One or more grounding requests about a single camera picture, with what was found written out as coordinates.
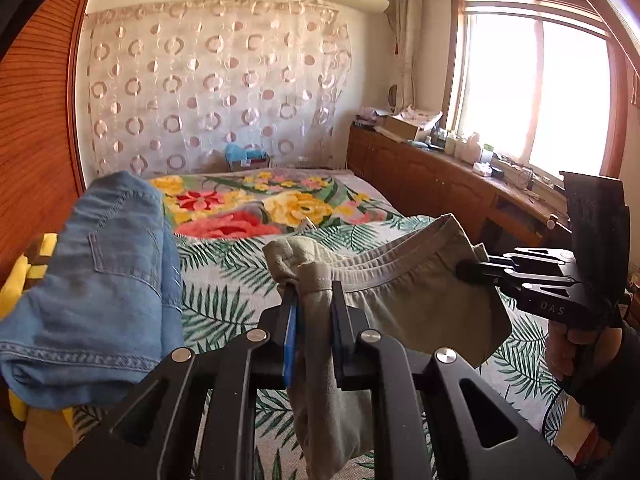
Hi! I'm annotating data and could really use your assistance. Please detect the white lace window curtain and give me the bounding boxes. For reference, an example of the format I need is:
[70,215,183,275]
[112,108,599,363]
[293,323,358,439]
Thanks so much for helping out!
[392,0,423,116]

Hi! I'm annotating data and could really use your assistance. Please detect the circle pattern sheer curtain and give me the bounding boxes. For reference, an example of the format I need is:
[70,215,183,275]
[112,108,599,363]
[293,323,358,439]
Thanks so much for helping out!
[86,0,353,176]

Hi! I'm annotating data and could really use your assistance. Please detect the person's right forearm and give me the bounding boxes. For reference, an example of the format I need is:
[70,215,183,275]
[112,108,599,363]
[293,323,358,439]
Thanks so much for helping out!
[542,320,640,480]

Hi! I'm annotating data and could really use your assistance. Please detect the cardboard box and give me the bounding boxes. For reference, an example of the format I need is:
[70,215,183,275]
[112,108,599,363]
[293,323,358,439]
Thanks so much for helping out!
[384,115,426,141]

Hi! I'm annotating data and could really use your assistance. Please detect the printed paper sheet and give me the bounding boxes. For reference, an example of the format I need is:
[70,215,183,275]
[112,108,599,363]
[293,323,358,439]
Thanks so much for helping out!
[400,106,443,128]

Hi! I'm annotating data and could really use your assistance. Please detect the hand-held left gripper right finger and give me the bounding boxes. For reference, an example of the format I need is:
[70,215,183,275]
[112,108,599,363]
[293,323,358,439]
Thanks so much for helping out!
[330,280,576,480]

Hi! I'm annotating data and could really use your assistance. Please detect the leaf print bed sheet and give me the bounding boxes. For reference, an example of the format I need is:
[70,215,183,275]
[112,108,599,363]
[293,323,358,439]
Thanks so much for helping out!
[65,215,571,480]

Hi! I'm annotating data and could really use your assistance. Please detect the wooden frame window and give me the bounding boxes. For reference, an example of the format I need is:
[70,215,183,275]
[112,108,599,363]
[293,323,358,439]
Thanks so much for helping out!
[447,0,628,181]

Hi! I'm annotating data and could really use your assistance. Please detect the teal cloth bundle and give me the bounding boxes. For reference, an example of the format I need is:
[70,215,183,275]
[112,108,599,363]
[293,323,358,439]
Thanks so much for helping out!
[224,142,266,162]

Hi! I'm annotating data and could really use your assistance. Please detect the wooden cabinet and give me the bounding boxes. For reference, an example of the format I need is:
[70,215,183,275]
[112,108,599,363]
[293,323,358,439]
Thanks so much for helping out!
[347,125,571,256]

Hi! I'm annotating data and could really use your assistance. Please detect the beige pants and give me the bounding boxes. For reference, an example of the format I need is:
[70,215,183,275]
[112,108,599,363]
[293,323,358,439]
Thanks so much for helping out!
[262,215,513,480]

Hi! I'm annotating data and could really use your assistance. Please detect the wooden slatted wardrobe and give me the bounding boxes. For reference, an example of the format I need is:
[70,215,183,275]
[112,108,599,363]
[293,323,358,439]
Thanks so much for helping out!
[0,0,103,286]

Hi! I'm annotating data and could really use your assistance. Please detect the small dark box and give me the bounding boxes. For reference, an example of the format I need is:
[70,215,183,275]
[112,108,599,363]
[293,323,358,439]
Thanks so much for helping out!
[227,157,271,171]

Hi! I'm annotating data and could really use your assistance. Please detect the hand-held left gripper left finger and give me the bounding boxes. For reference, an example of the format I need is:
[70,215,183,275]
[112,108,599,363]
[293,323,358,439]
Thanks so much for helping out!
[52,282,301,480]

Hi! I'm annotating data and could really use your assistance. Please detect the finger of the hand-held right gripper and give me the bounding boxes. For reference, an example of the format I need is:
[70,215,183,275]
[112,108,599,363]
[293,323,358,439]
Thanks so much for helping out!
[456,247,576,286]
[495,279,596,319]

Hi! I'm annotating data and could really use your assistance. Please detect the floral blanket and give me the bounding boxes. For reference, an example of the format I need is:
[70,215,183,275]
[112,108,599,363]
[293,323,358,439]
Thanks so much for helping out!
[147,167,406,240]

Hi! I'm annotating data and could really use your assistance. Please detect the white plastic bottle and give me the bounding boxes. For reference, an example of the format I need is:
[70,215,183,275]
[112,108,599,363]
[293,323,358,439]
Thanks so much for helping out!
[462,132,482,163]

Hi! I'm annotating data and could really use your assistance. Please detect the yellow soft cushion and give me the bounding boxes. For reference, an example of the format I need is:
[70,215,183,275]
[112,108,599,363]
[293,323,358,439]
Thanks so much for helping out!
[0,232,61,321]

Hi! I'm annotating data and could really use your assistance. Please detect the folded blue jeans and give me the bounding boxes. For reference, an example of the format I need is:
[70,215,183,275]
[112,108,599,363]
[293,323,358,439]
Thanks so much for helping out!
[0,171,185,411]

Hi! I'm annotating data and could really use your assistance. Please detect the person's right hand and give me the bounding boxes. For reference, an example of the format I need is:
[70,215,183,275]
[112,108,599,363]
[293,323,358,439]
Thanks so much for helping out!
[545,316,624,382]

